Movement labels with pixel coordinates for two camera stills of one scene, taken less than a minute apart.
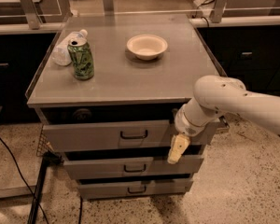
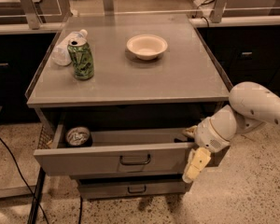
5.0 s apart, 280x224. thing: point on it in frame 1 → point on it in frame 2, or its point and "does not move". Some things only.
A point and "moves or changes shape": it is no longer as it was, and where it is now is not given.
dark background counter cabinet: x=258 y=55 does not move
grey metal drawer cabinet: x=105 y=95 does not move
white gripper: x=186 y=127 → x=208 y=133
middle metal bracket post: x=108 y=1 does not move
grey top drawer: x=143 y=135 moves or changes shape
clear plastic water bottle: x=61 y=54 does not move
